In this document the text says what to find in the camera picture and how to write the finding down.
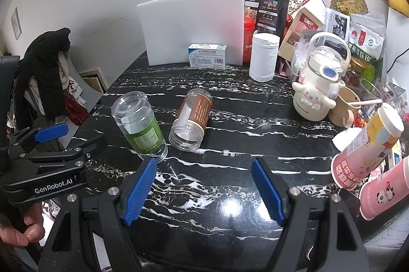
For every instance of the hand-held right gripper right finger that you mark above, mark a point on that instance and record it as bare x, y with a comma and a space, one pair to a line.
270, 195

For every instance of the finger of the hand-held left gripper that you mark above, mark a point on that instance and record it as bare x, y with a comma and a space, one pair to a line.
52, 132
92, 145

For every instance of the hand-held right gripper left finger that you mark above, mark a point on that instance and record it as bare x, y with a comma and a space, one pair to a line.
137, 195

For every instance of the clear cup brown label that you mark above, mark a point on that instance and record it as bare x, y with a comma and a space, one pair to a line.
195, 112

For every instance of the clear cup green label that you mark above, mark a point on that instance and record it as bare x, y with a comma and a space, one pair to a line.
143, 134

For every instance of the pink yellow paper cup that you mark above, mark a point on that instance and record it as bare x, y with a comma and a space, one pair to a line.
364, 150

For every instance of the person's left hand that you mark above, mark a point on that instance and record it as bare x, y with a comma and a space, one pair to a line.
32, 232

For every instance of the red plaid cloth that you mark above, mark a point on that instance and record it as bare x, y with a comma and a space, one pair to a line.
75, 107

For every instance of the black jacket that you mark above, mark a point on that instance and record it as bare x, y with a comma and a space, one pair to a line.
44, 67

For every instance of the beige mug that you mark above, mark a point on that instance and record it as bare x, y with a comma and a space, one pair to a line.
343, 109

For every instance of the pink panda tumbler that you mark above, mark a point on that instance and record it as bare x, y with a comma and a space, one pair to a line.
385, 192

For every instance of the white cartoon dog water bottle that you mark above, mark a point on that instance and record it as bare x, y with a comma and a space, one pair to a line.
314, 83

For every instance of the white spoon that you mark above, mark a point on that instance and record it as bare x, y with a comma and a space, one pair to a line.
367, 103

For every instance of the white toilet paper roll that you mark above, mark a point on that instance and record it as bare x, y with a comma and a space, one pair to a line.
263, 58

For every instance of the blue white medicine box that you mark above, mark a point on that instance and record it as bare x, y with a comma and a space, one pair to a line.
207, 57

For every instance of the white foam board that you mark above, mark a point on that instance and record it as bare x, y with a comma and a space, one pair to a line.
179, 22

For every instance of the glass jar gold lid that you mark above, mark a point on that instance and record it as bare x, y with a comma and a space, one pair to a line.
358, 70

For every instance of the red canister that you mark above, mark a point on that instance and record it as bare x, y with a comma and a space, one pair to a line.
248, 42

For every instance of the brown kraft snack bag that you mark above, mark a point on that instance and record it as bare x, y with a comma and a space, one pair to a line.
300, 32

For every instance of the white pouch green label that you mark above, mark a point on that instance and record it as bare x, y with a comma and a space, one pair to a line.
366, 38

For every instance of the black white photo packet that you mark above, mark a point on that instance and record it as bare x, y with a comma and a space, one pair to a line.
337, 24

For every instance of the black coffee bag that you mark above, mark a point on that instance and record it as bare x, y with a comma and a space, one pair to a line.
268, 10

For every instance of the round woven fan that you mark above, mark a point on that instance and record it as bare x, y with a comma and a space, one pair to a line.
349, 0

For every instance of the wooden frame panel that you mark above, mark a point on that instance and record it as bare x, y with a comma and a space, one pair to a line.
92, 80

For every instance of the white wall switch plate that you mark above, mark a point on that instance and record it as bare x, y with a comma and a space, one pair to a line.
16, 23

